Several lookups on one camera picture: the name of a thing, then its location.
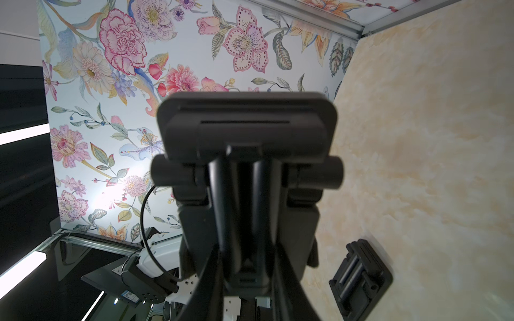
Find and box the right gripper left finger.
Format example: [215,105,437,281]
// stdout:
[178,246,224,321]

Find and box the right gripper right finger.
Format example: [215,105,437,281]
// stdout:
[273,244,320,321]

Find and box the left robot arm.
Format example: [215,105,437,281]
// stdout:
[81,231,184,320]

